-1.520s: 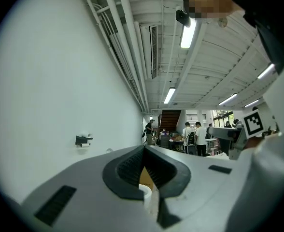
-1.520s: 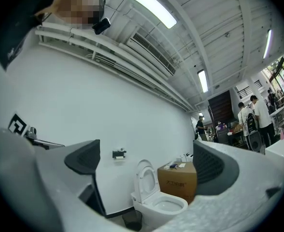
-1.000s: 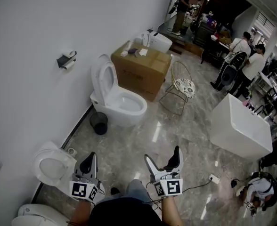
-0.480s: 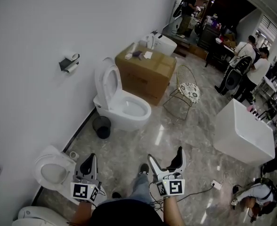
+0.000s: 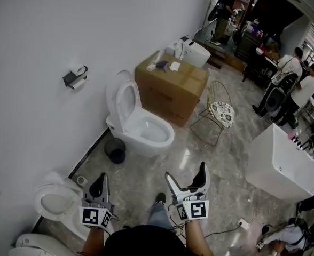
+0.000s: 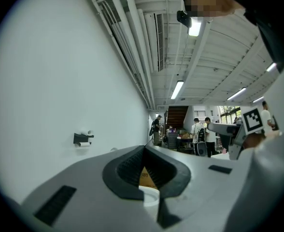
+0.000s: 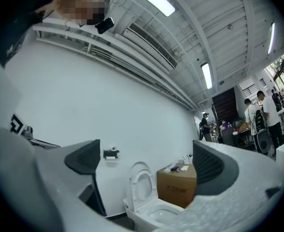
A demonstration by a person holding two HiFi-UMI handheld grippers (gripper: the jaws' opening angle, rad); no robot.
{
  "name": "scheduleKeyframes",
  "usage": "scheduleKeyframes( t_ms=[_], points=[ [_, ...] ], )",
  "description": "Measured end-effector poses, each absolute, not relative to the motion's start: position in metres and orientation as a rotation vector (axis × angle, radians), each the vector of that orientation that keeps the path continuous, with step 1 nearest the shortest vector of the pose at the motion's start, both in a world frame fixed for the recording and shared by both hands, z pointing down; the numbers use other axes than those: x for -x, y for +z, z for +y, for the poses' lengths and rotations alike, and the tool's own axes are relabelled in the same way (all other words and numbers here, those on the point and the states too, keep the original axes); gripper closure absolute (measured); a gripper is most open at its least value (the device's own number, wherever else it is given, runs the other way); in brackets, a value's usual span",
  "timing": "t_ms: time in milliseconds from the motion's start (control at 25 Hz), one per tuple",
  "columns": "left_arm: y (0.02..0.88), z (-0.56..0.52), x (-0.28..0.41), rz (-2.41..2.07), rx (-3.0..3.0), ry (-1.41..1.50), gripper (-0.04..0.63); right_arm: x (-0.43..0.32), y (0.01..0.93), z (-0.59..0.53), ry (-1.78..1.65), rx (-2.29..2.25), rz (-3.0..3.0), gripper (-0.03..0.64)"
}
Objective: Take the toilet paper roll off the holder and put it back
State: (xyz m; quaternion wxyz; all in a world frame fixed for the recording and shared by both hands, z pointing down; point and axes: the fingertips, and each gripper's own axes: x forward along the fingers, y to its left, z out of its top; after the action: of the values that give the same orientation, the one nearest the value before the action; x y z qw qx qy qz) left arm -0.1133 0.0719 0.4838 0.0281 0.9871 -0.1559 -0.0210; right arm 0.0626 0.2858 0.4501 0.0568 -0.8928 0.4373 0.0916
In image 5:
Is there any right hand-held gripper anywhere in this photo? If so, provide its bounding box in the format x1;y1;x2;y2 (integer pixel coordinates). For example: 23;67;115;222
164;161;211;227

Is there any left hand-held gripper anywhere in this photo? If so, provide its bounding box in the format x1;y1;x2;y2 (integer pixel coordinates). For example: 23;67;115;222
78;172;115;229

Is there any person's right forearm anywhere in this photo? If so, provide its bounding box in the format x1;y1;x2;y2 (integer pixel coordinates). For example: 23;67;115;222
185;219;209;256

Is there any person's left forearm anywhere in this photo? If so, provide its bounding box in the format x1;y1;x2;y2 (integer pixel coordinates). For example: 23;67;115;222
81;226;106;256

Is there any white toilet with tank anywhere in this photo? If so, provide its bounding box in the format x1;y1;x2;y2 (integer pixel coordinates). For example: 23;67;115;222
33;171;93;239

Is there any white toilet with raised lid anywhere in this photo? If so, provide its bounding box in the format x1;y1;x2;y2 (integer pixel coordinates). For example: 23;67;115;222
105;69;175;157

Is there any white rounded smart toilet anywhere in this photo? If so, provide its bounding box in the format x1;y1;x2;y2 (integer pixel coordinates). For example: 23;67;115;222
11;233;75;256

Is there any white boxy smart toilet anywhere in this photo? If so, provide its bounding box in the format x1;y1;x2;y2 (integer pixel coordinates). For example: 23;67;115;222
167;38;211;68

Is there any person's blue jeans leg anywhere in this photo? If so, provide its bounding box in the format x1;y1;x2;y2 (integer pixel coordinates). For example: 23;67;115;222
147;201;175;230

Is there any black mesh waste bin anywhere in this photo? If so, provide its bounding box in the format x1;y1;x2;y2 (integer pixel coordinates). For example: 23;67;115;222
104;138;127;165

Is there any person's black shirt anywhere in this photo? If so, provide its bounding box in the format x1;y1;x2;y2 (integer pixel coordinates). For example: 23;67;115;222
103;224;189;256

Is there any floral seat cushion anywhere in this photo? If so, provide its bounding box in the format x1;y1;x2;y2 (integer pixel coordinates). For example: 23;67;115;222
209;101;235;129

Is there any large brown cardboard box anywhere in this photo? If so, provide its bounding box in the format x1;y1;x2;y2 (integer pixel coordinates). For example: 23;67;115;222
135;51;210;128

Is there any dark wooden cabinet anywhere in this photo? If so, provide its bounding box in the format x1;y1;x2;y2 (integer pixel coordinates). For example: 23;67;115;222
234;30;261;62

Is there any gold wire chair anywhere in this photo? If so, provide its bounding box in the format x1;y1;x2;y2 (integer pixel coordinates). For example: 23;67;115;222
190;80;235;147

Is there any black wall paper holder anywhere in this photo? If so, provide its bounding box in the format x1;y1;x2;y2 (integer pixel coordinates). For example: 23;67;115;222
62;65;88;90

